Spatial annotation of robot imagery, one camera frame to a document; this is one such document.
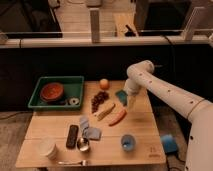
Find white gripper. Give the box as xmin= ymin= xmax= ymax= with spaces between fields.
xmin=124 ymin=79 xmax=141 ymax=111

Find teal green sponge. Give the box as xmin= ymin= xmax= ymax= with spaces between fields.
xmin=115 ymin=90 xmax=128 ymax=106

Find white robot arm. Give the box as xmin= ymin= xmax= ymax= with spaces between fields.
xmin=124 ymin=60 xmax=213 ymax=171

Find blue small bowl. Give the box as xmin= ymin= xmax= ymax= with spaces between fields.
xmin=121 ymin=134 xmax=136 ymax=152

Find red bowl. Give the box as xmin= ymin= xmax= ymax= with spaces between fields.
xmin=40 ymin=82 xmax=64 ymax=102

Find yellow banana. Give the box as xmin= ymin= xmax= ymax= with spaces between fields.
xmin=97 ymin=103 xmax=115 ymax=121

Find orange carrot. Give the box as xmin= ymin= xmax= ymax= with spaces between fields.
xmin=108 ymin=109 xmax=127 ymax=126

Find orange fruit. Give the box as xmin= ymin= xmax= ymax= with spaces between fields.
xmin=99 ymin=79 xmax=110 ymax=90

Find dark grape bunch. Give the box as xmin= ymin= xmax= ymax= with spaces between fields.
xmin=91 ymin=91 xmax=109 ymax=113

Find blue crumpled cloth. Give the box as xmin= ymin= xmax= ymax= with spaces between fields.
xmin=79 ymin=116 xmax=102 ymax=141

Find white tape roll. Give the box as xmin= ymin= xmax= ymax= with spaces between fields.
xmin=68 ymin=97 xmax=80 ymax=106

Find blue cylinder on floor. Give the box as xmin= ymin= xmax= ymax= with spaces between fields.
xmin=161 ymin=134 xmax=178 ymax=154

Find green plastic tray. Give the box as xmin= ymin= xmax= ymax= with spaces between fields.
xmin=28 ymin=76 xmax=84 ymax=111

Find metal measuring cup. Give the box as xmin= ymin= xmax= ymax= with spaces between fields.
xmin=77 ymin=137 xmax=90 ymax=152

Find black remote control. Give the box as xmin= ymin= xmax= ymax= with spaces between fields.
xmin=66 ymin=125 xmax=79 ymax=149

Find silver fork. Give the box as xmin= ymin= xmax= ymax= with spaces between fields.
xmin=58 ymin=160 xmax=88 ymax=166

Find white stacked cups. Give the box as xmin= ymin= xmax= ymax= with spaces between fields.
xmin=38 ymin=138 xmax=58 ymax=160

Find white horizontal rail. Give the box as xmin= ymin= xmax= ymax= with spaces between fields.
xmin=0 ymin=35 xmax=213 ymax=49

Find grey slanted post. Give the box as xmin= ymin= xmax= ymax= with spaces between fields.
xmin=181 ymin=6 xmax=205 ymax=41

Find grey vertical post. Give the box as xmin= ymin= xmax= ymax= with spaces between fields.
xmin=90 ymin=8 xmax=100 ymax=43

